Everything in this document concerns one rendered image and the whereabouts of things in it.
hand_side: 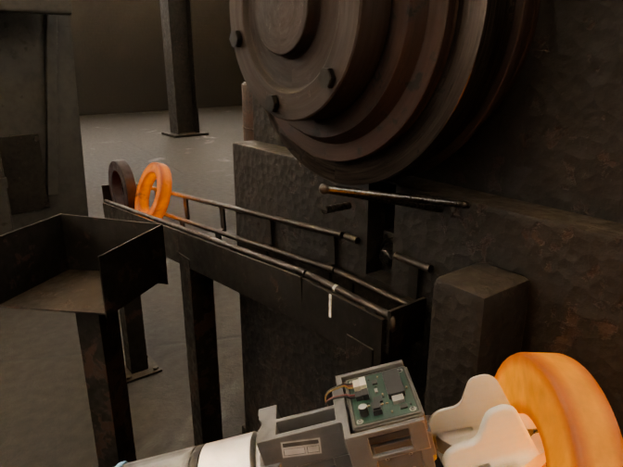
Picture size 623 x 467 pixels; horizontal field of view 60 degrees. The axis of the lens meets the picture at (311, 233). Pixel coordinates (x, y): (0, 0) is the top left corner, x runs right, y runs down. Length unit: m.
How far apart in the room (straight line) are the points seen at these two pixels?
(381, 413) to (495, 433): 0.08
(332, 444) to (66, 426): 1.52
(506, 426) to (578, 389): 0.05
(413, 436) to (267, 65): 0.55
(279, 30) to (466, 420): 0.50
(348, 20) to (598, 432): 0.45
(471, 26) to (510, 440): 0.41
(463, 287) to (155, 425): 1.29
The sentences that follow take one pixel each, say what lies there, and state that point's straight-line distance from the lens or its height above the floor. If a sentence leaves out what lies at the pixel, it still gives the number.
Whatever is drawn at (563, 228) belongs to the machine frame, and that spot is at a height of 0.87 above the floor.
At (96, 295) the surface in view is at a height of 0.60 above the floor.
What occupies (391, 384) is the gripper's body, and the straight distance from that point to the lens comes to 0.39.
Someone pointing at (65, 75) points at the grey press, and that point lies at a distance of 3.62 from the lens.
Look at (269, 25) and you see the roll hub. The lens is 0.74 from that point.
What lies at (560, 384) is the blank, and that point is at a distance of 0.40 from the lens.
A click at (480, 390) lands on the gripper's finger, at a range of 0.43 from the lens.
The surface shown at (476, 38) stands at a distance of 0.62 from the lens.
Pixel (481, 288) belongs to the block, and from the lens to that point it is 0.66.
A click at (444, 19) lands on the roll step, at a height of 1.09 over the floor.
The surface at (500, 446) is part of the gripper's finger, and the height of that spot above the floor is 0.81.
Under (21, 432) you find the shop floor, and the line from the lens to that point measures 1.90.
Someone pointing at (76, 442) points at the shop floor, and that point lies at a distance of 1.79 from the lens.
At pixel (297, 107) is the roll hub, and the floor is 0.99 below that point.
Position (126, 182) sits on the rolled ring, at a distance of 1.72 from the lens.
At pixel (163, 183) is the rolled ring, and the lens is 1.56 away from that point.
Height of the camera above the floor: 1.06
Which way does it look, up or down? 18 degrees down
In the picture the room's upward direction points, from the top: straight up
